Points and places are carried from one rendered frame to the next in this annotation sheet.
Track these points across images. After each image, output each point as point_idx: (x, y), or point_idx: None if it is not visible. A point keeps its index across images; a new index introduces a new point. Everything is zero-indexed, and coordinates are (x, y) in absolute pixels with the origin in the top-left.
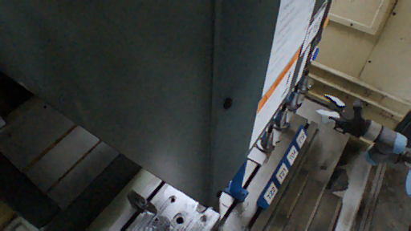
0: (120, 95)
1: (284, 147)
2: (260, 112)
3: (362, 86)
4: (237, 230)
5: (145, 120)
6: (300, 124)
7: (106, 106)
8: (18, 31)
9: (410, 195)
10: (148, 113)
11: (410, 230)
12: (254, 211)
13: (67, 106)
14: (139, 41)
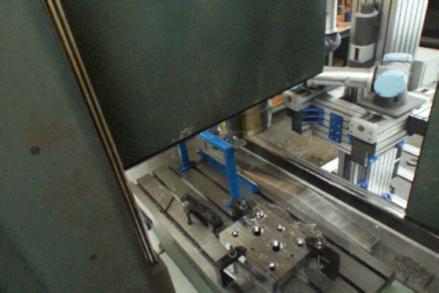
0: (295, 16)
1: (210, 168)
2: None
3: None
4: (272, 209)
5: (305, 23)
6: (194, 155)
7: (284, 39)
8: (223, 32)
9: (298, 85)
10: (307, 15)
11: (299, 131)
12: (259, 196)
13: (245, 88)
14: None
